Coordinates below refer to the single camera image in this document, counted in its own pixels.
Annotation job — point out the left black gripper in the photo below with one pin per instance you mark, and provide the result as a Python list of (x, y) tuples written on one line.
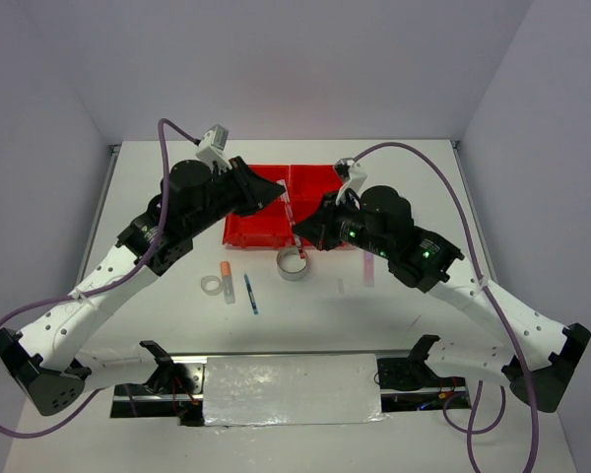
[(254, 189)]

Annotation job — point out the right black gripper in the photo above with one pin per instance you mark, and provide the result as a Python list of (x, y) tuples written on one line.
[(313, 228)]

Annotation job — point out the large grey tape roll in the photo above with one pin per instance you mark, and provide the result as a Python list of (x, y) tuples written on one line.
[(292, 265)]

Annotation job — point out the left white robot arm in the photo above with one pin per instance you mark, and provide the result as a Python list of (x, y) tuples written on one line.
[(47, 359)]

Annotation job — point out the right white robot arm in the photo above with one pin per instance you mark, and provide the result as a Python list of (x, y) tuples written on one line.
[(538, 356)]

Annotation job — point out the red four-compartment bin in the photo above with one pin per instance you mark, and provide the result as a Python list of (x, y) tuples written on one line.
[(270, 228)]

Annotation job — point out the pink highlighter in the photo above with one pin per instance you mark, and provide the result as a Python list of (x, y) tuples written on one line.
[(368, 270)]

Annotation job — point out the orange cap highlighter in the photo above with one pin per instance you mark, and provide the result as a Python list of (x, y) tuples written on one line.
[(227, 281)]

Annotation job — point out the blue pen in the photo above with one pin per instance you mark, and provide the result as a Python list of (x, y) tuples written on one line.
[(250, 293)]

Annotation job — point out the small clear tape roll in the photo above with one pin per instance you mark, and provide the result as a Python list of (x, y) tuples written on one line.
[(211, 285)]

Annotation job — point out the silver foil cover plate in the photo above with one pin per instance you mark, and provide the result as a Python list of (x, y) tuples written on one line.
[(291, 390)]

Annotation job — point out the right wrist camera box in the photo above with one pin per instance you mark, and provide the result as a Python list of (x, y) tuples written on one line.
[(352, 176)]

